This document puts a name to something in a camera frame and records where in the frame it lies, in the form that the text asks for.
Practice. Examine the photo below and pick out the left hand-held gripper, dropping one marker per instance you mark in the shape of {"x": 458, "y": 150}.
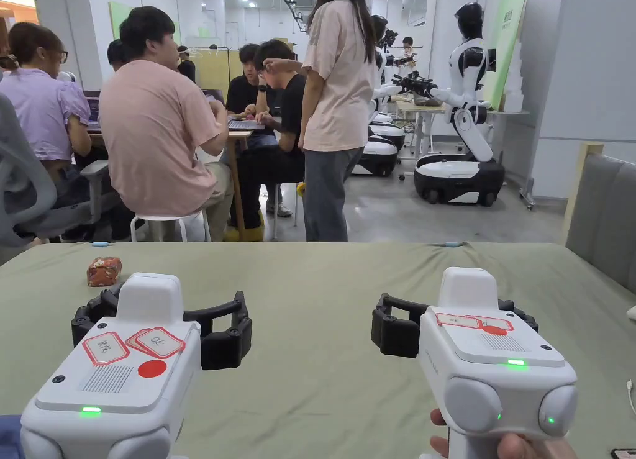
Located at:
{"x": 114, "y": 379}

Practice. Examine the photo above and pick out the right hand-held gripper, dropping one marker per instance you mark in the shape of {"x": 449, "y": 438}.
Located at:
{"x": 497, "y": 379}

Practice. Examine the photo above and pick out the person's right hand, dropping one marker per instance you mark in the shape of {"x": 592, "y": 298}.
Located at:
{"x": 526, "y": 449}

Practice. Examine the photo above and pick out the small red patterned packet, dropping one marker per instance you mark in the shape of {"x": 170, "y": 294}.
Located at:
{"x": 104, "y": 271}

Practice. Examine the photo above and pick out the bed with pale green sheet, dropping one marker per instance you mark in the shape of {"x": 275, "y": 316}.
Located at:
{"x": 308, "y": 290}

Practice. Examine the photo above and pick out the small white object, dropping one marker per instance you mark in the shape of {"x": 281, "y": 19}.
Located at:
{"x": 632, "y": 312}

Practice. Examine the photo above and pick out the white and black humanoid robot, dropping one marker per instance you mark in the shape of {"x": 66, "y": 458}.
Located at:
{"x": 385, "y": 126}
{"x": 377, "y": 158}
{"x": 469, "y": 116}

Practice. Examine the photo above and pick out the grey padded headboard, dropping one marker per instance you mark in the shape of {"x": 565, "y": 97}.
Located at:
{"x": 606, "y": 215}

